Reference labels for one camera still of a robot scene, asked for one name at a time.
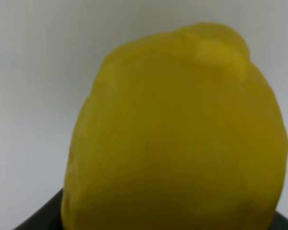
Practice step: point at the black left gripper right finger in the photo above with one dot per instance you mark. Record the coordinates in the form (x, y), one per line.
(279, 222)

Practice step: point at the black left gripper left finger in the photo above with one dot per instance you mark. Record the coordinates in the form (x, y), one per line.
(47, 217)

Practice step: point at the yellow lemon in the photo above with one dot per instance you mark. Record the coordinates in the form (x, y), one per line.
(181, 131)

